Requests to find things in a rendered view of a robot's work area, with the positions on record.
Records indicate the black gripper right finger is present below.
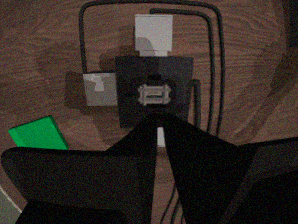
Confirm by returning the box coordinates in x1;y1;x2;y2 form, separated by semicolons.
162;113;298;224

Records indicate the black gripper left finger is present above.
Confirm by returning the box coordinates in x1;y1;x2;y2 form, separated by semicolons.
0;113;157;224

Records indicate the grey usb socket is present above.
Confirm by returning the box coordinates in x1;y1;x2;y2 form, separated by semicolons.
138;84;170;105

